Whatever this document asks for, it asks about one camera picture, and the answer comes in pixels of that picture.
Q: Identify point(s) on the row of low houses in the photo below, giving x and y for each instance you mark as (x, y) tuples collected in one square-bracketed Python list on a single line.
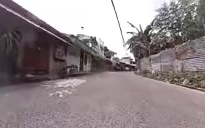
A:
[(90, 55)]

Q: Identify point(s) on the grey asphalt road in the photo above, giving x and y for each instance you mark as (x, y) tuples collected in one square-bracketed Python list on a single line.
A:
[(116, 103)]

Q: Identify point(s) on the row of trees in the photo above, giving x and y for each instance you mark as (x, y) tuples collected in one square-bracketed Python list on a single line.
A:
[(170, 26)]

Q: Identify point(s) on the dark house with red door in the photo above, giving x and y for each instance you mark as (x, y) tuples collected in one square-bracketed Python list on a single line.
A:
[(23, 46)]

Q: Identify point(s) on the grey corrugated fence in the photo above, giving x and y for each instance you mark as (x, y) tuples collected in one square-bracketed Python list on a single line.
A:
[(183, 56)]

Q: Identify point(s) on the weedy verge strip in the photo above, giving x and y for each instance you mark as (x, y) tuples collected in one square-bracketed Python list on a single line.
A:
[(183, 79)]

